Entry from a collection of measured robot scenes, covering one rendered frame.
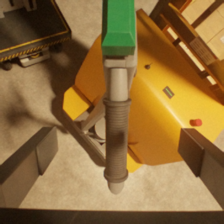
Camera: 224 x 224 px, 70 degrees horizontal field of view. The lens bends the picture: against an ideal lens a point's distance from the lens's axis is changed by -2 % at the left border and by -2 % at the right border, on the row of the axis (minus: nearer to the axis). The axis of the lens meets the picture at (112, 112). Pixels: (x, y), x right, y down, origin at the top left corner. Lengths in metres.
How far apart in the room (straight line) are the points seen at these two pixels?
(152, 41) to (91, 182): 1.25
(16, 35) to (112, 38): 1.40
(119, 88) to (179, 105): 0.69
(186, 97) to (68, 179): 1.17
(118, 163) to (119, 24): 0.18
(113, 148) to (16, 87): 1.53
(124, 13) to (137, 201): 1.69
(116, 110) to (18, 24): 1.46
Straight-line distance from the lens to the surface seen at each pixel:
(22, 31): 1.58
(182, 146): 0.17
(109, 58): 0.22
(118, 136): 0.23
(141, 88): 0.84
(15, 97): 1.69
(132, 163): 1.30
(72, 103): 1.26
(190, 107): 0.93
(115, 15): 0.20
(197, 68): 1.32
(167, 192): 1.92
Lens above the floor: 1.56
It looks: 70 degrees down
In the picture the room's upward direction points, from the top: 52 degrees clockwise
